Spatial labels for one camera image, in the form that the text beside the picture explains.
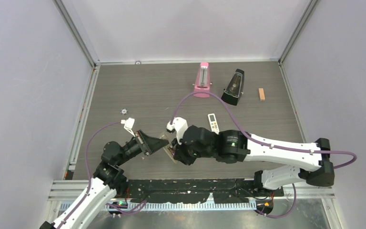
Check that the black metronome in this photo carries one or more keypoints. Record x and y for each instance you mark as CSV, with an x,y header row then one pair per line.
x,y
234,91

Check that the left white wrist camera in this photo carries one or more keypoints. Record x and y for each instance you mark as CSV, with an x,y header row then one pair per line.
x,y
128,125

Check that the beige grey remote control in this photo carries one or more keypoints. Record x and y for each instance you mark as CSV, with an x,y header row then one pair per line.
x,y
169,147

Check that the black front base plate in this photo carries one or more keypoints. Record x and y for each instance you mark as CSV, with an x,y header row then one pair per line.
x,y
192,191

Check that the lone poker chip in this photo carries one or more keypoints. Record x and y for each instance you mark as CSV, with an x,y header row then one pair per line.
x,y
124,111

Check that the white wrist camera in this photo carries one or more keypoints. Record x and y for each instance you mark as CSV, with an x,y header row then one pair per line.
x,y
128,125
178,125

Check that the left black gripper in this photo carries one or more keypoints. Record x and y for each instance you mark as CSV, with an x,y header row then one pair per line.
x,y
151,144

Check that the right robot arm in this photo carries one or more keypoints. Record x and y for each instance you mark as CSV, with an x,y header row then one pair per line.
x,y
299,162

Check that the white remote control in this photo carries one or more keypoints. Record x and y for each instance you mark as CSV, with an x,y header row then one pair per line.
x,y
213,123

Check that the white slotted cable duct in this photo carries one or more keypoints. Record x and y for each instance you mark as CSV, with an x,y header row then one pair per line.
x,y
207,205

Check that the pink metronome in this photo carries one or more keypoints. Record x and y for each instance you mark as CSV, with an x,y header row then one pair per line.
x,y
202,84

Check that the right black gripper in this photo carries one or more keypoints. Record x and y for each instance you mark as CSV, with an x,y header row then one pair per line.
x,y
180,154

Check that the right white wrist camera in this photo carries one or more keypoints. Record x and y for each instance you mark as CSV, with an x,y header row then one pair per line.
x,y
178,125

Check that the orange block near right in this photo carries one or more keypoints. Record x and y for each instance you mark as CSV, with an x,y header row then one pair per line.
x,y
261,94

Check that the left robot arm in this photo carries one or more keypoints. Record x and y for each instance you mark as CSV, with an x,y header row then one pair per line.
x,y
106,182

